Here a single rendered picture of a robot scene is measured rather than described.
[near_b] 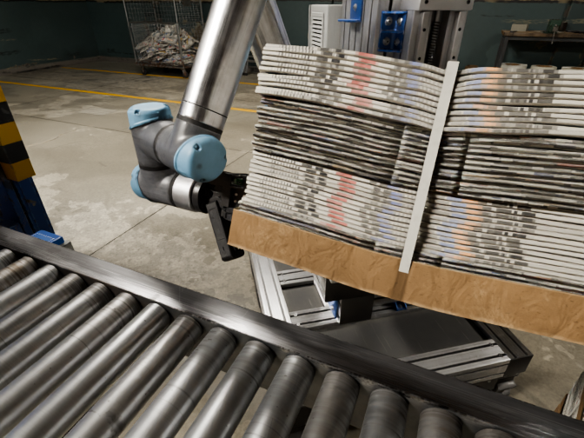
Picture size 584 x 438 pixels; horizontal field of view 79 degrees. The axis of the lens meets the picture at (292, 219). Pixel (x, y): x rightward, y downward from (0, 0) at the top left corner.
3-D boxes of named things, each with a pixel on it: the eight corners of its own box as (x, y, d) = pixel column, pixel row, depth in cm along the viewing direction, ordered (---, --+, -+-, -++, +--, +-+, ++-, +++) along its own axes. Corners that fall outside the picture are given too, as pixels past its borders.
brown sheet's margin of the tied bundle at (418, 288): (423, 247, 61) (429, 222, 60) (428, 308, 34) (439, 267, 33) (388, 238, 63) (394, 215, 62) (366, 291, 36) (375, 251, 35)
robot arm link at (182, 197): (170, 210, 67) (197, 206, 74) (190, 215, 65) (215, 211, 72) (174, 170, 65) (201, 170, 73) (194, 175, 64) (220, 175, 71)
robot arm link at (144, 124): (189, 109, 61) (197, 168, 67) (157, 98, 68) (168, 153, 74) (145, 117, 56) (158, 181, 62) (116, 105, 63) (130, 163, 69)
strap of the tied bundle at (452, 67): (408, 247, 62) (440, 111, 57) (399, 308, 35) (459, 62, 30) (402, 245, 62) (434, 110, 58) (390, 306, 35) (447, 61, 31)
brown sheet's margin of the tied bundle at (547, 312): (534, 267, 56) (540, 240, 55) (640, 358, 29) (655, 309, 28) (427, 247, 61) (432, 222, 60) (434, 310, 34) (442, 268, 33)
